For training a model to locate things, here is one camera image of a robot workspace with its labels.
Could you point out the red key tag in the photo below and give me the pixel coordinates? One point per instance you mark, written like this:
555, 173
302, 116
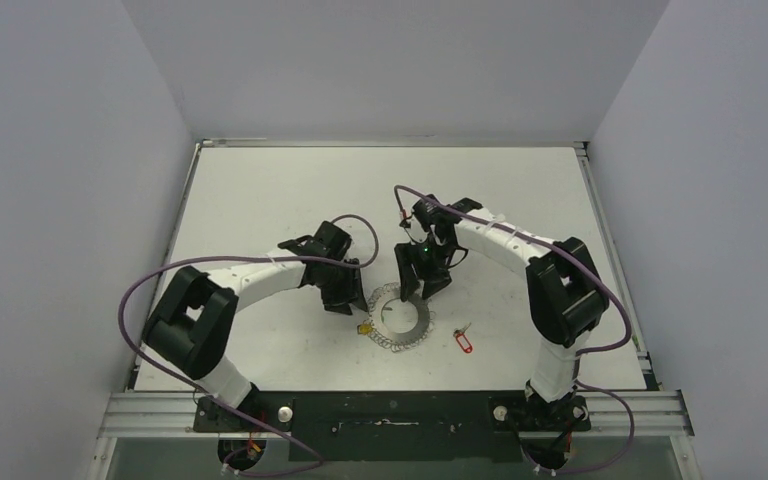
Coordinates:
463, 342

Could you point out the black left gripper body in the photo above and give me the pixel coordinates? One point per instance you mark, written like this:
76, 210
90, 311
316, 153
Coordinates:
339, 287

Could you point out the aluminium frame rail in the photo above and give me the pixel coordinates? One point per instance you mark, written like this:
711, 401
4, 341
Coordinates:
157, 414

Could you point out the yellow key tag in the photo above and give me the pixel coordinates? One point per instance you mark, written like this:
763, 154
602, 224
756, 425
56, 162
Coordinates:
365, 329

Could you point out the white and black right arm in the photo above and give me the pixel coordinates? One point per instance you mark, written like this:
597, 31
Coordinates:
565, 302

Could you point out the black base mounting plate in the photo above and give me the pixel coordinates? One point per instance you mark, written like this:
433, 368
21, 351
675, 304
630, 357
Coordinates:
421, 425

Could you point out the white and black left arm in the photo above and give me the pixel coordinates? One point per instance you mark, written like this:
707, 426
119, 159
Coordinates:
191, 324

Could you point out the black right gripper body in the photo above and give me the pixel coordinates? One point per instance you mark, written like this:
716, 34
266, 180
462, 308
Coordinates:
425, 266

